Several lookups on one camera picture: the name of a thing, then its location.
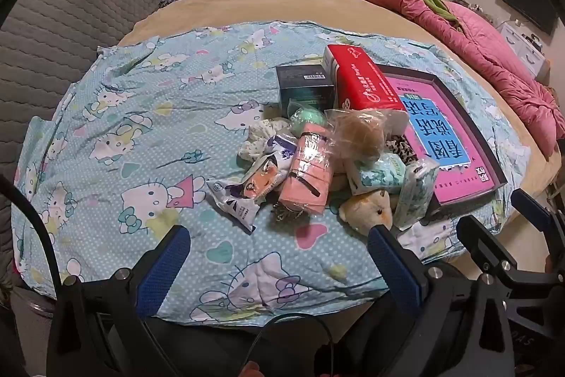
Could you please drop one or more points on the pink and blue book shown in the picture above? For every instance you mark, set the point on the pink and blue book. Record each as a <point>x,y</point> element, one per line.
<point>459,129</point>

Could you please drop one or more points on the dark cardboard box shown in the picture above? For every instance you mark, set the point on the dark cardboard box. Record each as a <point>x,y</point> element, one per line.
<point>304,90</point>

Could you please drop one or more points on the dark shallow tray box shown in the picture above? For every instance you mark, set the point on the dark shallow tray box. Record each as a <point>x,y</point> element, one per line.
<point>476,192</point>

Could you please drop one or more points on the pink quilt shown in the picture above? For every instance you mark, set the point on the pink quilt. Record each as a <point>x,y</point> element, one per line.
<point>485,45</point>

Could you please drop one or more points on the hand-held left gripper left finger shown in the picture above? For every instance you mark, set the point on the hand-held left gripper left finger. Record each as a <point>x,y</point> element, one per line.
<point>163,266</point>

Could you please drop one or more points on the pink face mask pack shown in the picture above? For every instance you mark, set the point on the pink face mask pack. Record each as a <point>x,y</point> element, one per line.
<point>307,169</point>

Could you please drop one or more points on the leopard print scrunchie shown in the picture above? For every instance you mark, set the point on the leopard print scrunchie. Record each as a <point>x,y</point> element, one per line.
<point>401,149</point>

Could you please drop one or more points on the tan bed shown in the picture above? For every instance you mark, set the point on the tan bed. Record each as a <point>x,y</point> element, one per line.
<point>287,1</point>

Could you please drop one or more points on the yellow plush toy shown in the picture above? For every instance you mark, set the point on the yellow plush toy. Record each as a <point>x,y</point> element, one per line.
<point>368,209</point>

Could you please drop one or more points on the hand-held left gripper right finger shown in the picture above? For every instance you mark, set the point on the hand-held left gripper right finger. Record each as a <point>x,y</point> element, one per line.
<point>393,262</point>

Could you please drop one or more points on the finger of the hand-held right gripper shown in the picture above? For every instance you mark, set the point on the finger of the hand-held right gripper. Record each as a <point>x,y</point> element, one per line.
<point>532,207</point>
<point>479,238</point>

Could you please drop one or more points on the white floral scrunchie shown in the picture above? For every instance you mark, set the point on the white floral scrunchie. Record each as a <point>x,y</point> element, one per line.
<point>265,134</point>

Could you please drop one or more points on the cartoon cat printed blanket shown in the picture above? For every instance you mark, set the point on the cartoon cat printed blanket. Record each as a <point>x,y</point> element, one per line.
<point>132,116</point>

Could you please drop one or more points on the purple and white tissue pack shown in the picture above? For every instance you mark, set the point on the purple and white tissue pack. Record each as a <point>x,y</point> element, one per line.
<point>284,147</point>

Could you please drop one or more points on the beige puff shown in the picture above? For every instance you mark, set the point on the beige puff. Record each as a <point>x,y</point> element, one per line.
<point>357,132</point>

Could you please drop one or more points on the small green floral tissue pack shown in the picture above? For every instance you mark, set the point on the small green floral tissue pack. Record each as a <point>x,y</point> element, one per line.
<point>415,191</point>

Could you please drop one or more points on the cartoon face snack packet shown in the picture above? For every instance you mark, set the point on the cartoon face snack packet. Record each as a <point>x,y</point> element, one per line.
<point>251,187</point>

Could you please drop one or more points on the grey quilted headboard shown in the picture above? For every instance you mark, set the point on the grey quilted headboard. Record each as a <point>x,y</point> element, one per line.
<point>66,6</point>

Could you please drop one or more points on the green puff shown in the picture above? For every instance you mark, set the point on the green puff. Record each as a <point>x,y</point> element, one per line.
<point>304,118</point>

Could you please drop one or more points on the white drawer cabinet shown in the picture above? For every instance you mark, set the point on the white drawer cabinet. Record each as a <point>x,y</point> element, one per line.
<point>523,45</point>

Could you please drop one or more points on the red tissue pack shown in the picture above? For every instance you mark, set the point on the red tissue pack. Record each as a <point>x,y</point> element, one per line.
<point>362,81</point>

